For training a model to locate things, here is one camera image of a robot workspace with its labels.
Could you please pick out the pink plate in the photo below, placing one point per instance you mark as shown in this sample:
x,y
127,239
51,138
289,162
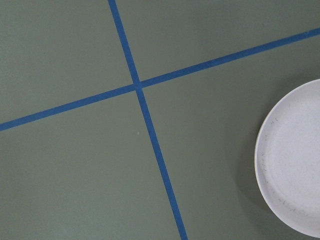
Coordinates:
x,y
287,159

